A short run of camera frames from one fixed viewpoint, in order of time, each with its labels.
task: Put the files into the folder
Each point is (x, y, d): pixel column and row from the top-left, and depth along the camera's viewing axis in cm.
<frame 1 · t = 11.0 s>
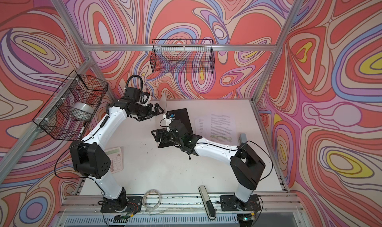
left hand: (159, 112, 85), fingers open
right hand: (159, 133, 80), fingers open
white and black file folder: (180, 111, 114), on the table
printed paper sheets stack: (219, 126, 106), on the table
grey blue hole punch: (241, 138, 94), point 5 cm above the table

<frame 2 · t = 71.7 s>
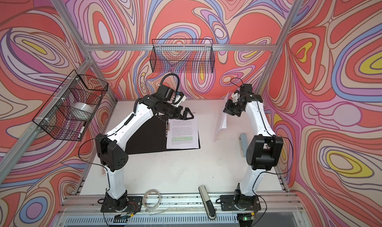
left hand: (188, 115, 80), fingers open
right hand: (224, 112, 87), fingers closed
white and black file folder: (156, 136, 100), on the table
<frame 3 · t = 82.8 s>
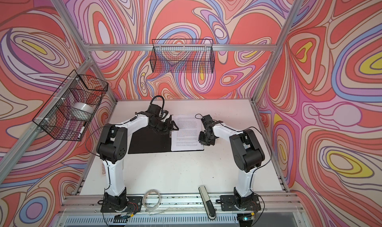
left hand: (174, 129, 96), fingers open
right hand: (202, 145, 95), fingers closed
printed paper sheet: (186, 138, 101), on the table
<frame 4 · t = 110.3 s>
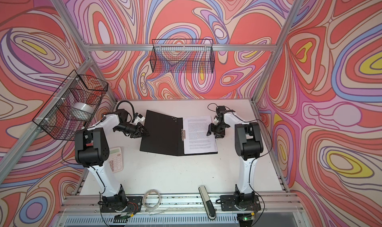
left hand: (149, 133, 90), fingers closed
right hand: (212, 138, 98), fingers open
white and black file folder: (163, 133, 105), on the table
printed paper sheet: (196, 140, 98), on the table
metal folder clip mechanism: (183, 133, 101), on the table
